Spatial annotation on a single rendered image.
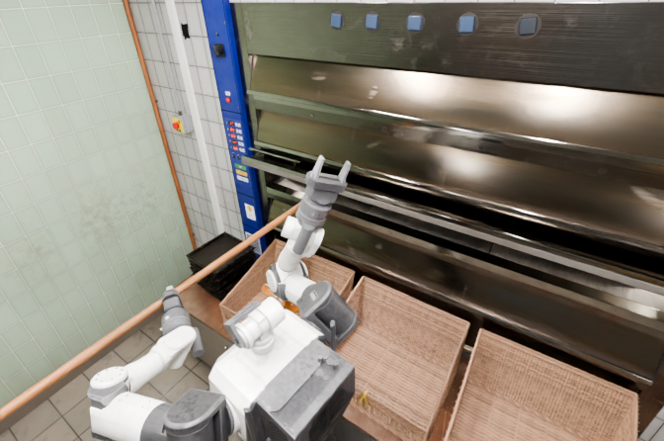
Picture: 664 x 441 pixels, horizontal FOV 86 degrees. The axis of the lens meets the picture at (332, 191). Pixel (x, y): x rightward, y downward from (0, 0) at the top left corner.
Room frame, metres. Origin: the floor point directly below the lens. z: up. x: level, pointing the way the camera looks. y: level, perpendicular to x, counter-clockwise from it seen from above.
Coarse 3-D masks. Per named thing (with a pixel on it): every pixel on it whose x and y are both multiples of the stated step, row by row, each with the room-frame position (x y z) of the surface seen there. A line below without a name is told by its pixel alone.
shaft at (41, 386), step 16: (272, 224) 1.34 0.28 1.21; (224, 256) 1.13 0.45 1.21; (208, 272) 1.05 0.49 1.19; (176, 288) 0.96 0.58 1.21; (160, 304) 0.89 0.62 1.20; (128, 320) 0.81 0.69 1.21; (112, 336) 0.76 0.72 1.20; (96, 352) 0.71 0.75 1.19; (64, 368) 0.65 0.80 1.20; (48, 384) 0.61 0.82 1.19; (16, 400) 0.56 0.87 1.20; (0, 416) 0.52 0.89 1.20
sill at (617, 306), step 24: (288, 192) 1.68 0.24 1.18; (336, 216) 1.49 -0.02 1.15; (360, 216) 1.43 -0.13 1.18; (408, 240) 1.27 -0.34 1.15; (432, 240) 1.22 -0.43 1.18; (480, 264) 1.09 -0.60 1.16; (504, 264) 1.06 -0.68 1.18; (552, 288) 0.94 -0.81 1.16; (576, 288) 0.92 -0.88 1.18; (624, 312) 0.82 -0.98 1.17; (648, 312) 0.81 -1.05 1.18
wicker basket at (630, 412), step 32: (480, 352) 0.98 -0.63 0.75; (512, 352) 0.93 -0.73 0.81; (480, 384) 0.93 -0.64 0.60; (512, 384) 0.88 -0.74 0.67; (576, 384) 0.80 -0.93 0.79; (608, 384) 0.76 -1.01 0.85; (480, 416) 0.79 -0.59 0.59; (512, 416) 0.79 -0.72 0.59; (544, 416) 0.79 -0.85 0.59; (576, 416) 0.75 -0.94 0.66; (608, 416) 0.71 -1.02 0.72
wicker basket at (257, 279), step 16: (272, 256) 1.65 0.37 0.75; (256, 272) 1.53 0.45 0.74; (320, 272) 1.49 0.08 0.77; (336, 272) 1.44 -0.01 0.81; (352, 272) 1.40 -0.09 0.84; (240, 288) 1.43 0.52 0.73; (256, 288) 1.52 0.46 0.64; (336, 288) 1.42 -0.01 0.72; (352, 288) 1.37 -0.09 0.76; (224, 304) 1.33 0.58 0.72; (240, 304) 1.41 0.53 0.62; (224, 320) 1.31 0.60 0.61; (240, 320) 1.23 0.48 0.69
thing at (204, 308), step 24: (192, 288) 1.59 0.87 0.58; (192, 312) 1.40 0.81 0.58; (216, 312) 1.39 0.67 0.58; (216, 336) 1.29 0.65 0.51; (408, 336) 1.20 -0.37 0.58; (456, 384) 0.94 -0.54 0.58; (336, 432) 0.85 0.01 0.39; (360, 432) 0.78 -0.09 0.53; (384, 432) 0.75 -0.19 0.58; (432, 432) 0.74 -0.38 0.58; (528, 432) 0.73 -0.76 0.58
